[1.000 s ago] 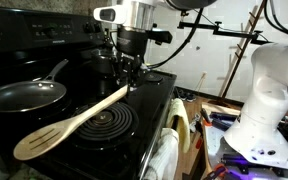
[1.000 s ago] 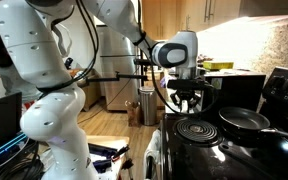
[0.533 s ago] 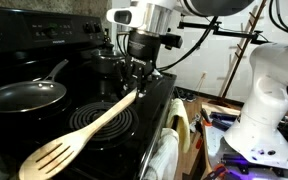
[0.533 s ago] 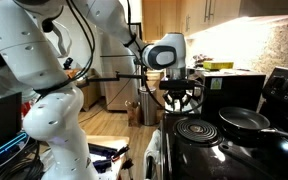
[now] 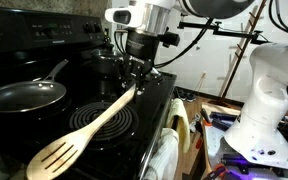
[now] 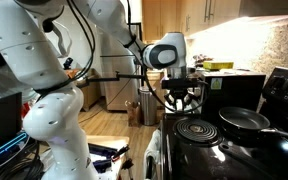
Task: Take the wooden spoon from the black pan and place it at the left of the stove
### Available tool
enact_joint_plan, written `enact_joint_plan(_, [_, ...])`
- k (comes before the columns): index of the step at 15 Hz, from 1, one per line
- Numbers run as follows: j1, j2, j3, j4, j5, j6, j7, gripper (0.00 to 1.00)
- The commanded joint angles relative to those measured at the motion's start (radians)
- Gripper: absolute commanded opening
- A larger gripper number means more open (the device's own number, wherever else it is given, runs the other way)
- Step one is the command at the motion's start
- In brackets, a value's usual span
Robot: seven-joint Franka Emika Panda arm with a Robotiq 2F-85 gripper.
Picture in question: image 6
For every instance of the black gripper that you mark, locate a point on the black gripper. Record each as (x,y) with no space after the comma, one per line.
(181,92)

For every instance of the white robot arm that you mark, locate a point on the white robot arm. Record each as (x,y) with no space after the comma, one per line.
(50,123)

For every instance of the black frying pan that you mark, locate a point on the black frying pan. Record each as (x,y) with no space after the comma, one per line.
(244,119)

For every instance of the black electric stove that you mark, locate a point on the black electric stove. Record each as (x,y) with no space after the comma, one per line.
(250,160)

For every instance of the steel trash can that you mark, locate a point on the steel trash can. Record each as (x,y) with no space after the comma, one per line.
(148,106)

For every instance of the large coil burner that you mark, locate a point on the large coil burner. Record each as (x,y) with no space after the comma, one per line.
(197,131)

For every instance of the yellow box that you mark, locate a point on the yellow box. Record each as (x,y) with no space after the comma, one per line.
(217,65)

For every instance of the white towel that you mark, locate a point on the white towel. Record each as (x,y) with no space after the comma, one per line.
(151,150)

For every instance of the wooden upper cabinets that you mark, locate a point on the wooden upper cabinets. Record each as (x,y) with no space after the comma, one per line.
(164,20)

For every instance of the blue black clamp bar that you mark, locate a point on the blue black clamp bar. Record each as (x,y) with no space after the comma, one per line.
(100,157)

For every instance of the black laptop screen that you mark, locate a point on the black laptop screen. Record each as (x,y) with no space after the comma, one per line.
(0,123)

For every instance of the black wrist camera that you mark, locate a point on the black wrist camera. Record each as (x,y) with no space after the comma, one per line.
(184,83)

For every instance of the black camera boom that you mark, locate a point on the black camera boom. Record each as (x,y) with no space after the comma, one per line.
(130,76)

